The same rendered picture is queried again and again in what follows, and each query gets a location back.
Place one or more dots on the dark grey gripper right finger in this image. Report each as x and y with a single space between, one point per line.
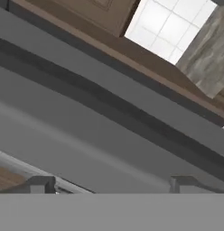
183 185

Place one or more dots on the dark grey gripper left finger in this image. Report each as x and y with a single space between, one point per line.
41 184

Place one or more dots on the grey fridge door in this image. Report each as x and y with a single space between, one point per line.
86 141

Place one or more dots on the brown wooden cupboard door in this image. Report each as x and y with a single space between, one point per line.
86 12

